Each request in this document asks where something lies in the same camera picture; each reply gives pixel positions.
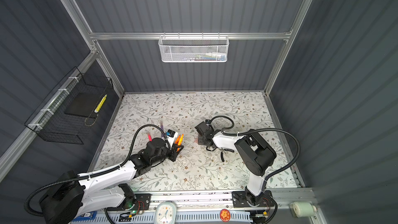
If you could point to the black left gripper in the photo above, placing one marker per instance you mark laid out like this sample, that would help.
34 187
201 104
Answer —
173 149

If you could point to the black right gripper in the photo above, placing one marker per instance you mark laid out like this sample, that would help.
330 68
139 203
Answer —
202 134

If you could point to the purple highlighter pen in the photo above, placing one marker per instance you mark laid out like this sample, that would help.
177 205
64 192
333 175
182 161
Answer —
162 128

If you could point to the pink highlighter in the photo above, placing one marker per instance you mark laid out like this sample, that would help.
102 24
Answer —
149 136

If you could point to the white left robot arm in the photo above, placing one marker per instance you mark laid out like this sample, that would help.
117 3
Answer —
106 188

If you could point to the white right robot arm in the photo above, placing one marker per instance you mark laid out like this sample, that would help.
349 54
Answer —
257 154

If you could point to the white analog clock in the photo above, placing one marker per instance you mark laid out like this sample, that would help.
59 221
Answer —
165 213

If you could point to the red round sticker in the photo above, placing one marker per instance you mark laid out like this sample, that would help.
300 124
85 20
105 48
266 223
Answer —
225 215

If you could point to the yellow highlighter in basket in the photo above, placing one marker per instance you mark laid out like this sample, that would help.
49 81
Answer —
100 104

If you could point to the black pad in basket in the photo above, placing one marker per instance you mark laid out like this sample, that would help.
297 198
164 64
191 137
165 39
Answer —
83 105

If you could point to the white tape roll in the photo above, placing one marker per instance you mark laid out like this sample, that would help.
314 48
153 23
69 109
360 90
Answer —
303 209

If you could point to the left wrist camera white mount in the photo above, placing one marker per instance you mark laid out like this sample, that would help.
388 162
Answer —
171 136

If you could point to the white wire basket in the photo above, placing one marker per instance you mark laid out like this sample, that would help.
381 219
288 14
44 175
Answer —
199 50

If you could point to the black wire basket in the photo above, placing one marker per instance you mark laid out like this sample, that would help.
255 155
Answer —
70 115

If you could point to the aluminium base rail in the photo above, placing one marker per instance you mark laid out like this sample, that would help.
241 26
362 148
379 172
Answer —
205 206

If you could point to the aluminium enclosure frame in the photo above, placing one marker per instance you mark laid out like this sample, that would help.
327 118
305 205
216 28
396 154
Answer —
97 54

